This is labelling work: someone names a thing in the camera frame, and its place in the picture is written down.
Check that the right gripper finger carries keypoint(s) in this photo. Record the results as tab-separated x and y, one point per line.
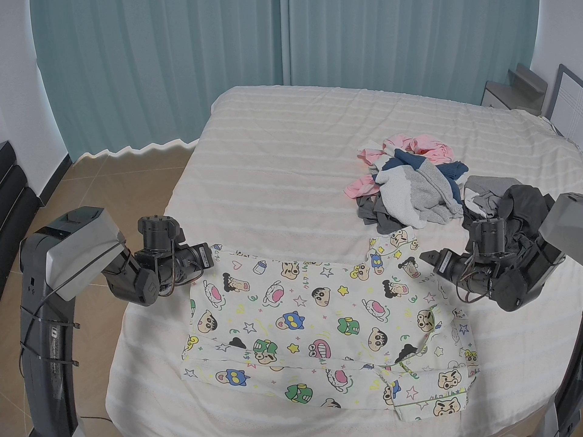
431	259

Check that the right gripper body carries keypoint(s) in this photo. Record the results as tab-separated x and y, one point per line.
460	269

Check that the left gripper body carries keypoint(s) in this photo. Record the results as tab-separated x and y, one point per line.
196	257

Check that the white printed pyjama top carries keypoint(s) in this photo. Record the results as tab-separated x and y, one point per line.
319	326

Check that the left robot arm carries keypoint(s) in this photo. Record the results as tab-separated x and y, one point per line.
45	358

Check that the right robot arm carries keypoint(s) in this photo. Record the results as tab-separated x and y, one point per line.
524	276

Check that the pile of clothes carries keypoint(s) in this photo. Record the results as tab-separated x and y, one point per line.
410	185

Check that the bed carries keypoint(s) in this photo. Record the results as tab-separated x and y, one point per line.
282	175

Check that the grey garment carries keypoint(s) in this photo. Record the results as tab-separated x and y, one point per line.
483	189

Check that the black garment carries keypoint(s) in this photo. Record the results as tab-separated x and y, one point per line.
524	207

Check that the grey bedside table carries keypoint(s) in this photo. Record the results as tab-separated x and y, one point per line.
510	93

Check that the blue-green curtain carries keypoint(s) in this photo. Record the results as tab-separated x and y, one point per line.
410	30
159	62

